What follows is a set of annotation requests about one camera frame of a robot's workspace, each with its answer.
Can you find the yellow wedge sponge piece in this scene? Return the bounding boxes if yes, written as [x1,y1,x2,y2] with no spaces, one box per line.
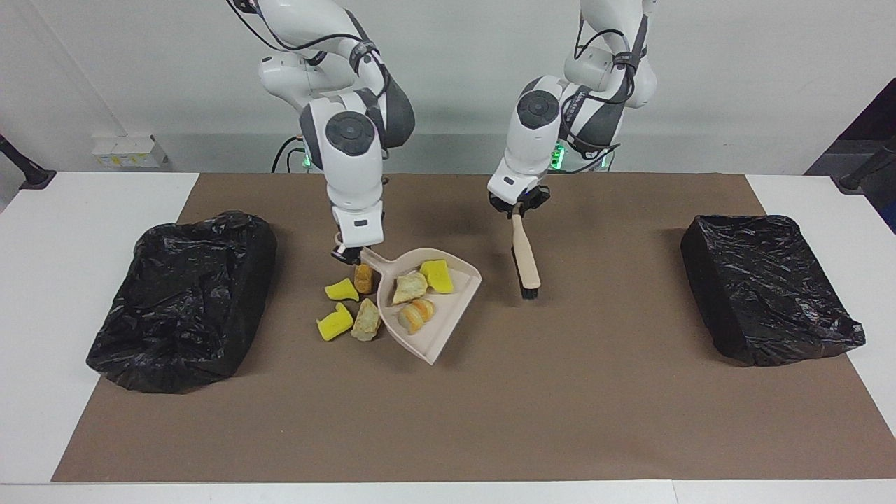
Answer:
[324,278,361,303]

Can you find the beige brush with black bristles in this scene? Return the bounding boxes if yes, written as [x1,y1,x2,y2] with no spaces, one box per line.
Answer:
[511,213,541,300]

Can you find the pale beige sponge scrap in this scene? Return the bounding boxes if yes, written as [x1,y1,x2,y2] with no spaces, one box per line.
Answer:
[351,298,384,342]
[392,271,428,305]

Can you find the yellow curved sponge piece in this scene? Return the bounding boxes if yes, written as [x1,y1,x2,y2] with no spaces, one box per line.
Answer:
[316,302,354,342]

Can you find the orange striped sponge scrap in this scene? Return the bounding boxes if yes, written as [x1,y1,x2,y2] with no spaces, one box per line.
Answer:
[398,299,435,334]

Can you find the beige plastic dustpan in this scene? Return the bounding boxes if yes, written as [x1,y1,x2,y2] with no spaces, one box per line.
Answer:
[335,234,483,366]

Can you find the bin with black bag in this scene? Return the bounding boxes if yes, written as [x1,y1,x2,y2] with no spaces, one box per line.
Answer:
[680,213,867,368]
[85,211,279,395]

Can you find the brown table mat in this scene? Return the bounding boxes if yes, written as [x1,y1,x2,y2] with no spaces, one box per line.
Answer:
[51,173,896,484]

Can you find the black stand leg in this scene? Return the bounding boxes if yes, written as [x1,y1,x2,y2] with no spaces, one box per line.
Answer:
[839,136,896,193]
[0,133,57,191]

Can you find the dark blue partition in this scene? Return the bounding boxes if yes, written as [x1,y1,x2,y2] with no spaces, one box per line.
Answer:
[805,77,896,235]

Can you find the black right base cable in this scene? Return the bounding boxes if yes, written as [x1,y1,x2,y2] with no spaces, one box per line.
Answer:
[271,135,309,174]

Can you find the white wall socket box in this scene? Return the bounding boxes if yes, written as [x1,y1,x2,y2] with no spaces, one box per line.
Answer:
[92,134,169,169]

